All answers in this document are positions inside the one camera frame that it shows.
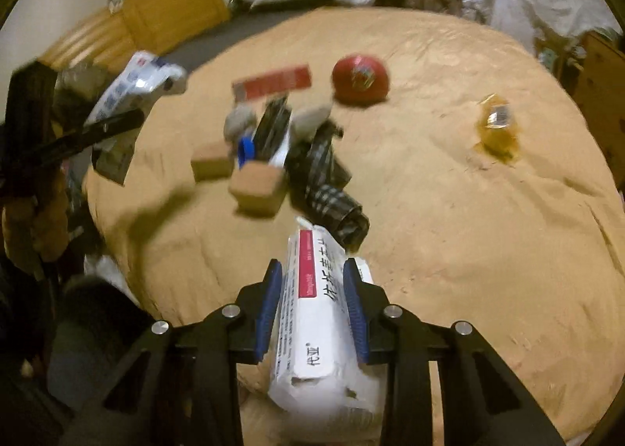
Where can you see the wooden headboard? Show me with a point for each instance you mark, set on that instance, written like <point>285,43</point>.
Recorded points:
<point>166,11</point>

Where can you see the dark grey bed sheet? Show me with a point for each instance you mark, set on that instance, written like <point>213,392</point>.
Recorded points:
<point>234,30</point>

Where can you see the tan blanket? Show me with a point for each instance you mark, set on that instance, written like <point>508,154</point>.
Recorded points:
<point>439,231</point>

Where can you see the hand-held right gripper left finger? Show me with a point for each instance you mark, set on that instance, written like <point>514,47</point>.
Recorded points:
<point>271,309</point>

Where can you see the black plaid wrapper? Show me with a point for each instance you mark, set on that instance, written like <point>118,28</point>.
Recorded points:
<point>322,192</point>

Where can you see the blue bottle cap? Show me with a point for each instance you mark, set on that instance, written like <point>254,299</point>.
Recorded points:
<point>246,148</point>

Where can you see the brown cube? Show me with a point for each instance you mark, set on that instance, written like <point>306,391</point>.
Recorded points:
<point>256,187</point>
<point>211,161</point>

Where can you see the red flat packet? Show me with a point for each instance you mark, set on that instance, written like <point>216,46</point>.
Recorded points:
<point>273,82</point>

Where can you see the blue and white foil packet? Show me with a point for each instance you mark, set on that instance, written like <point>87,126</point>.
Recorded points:
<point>141,74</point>

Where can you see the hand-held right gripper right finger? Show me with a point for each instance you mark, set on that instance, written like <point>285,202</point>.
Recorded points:
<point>354,309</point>

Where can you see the crumpled white tissue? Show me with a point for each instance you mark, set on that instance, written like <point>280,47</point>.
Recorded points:
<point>310,118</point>

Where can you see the yellow clear wrapper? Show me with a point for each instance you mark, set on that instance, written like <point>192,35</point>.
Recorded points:
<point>495,133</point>

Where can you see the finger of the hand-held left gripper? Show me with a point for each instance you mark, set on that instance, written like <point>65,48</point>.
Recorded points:
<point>97,131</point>

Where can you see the crumpled grey tissue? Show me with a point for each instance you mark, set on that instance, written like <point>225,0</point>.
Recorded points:
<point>239,121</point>

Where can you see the red round ball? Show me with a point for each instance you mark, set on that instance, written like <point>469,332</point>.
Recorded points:
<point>359,79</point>

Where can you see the white carton box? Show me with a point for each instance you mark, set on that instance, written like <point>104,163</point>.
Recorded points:
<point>312,328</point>

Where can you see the person's left hand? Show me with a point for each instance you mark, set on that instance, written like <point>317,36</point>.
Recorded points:
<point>39,221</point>

